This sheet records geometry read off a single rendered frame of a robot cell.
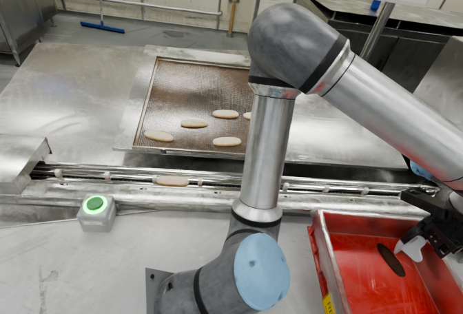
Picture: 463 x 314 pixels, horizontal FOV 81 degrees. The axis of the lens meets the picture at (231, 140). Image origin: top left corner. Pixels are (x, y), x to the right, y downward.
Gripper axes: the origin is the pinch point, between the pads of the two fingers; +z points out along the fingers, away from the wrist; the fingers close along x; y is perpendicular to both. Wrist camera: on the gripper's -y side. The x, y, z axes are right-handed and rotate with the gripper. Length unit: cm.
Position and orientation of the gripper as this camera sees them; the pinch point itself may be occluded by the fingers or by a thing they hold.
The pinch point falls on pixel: (406, 244)
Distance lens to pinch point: 90.2
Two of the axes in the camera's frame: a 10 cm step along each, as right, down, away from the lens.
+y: 2.9, 6.6, -6.9
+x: 9.5, -1.0, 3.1
